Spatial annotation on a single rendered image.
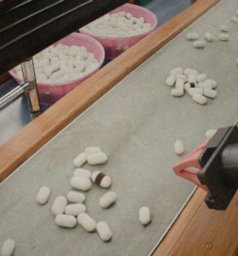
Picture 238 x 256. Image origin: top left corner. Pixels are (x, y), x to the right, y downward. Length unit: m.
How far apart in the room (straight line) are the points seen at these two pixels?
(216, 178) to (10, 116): 0.60
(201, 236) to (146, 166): 0.19
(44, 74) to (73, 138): 0.25
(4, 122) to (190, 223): 0.53
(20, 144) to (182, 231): 0.35
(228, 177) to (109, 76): 0.48
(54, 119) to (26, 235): 0.26
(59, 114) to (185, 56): 0.43
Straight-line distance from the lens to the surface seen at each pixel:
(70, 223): 0.55
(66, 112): 0.71
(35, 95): 0.69
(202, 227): 0.55
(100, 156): 0.62
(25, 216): 0.59
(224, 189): 0.42
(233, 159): 0.40
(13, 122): 0.85
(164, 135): 0.70
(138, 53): 0.91
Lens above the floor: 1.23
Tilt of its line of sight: 44 degrees down
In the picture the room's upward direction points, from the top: 2 degrees clockwise
